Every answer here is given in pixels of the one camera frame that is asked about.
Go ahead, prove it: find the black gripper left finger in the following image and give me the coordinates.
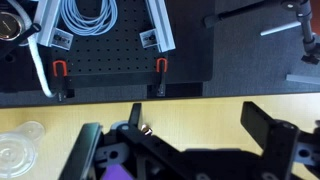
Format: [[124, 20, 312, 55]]
[[58, 123, 102, 180]]

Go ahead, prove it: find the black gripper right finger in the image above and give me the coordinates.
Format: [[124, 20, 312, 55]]
[[241, 101, 299, 180]]

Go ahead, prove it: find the clear plastic cup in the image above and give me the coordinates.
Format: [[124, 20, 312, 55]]
[[0, 121, 45, 179]]

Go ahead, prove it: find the small metal binder clip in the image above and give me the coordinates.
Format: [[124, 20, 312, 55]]
[[141, 124, 153, 136]]

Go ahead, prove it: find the left orange black clamp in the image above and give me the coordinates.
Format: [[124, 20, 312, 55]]
[[52, 60, 74, 102]]

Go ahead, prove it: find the orange black clamp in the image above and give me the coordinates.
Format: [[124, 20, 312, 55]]
[[147, 57, 168, 98], [52, 60, 74, 102]]

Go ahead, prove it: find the black perforated breadboard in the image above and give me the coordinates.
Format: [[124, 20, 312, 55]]
[[51, 0, 214, 88]]

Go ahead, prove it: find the black tripod stand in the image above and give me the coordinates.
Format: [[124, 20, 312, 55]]
[[203, 0, 320, 65]]

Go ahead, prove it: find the right orange black clamp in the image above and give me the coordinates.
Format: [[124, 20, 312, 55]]
[[147, 57, 168, 98]]

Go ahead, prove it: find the round black silver device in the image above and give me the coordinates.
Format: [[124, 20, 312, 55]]
[[0, 11, 24, 41]]

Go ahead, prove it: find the coiled white cable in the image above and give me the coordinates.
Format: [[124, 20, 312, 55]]
[[60, 0, 119, 37]]

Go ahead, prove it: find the thick white hose cable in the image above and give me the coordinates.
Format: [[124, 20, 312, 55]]
[[6, 0, 58, 99]]

